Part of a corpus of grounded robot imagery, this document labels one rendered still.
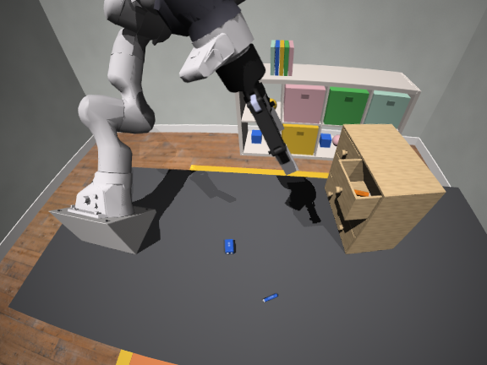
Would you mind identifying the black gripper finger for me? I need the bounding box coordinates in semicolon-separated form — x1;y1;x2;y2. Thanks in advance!
244;87;299;175
257;81;285;132

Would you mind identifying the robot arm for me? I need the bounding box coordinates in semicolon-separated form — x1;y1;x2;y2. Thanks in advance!
68;0;254;219

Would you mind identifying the orange and grey battery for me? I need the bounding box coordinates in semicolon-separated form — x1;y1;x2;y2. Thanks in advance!
354;189;370;197

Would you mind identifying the light wooden chest of drawers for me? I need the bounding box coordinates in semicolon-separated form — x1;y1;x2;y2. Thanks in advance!
342;124;446;254

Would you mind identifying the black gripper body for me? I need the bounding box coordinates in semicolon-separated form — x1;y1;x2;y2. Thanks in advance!
216;43;266;106

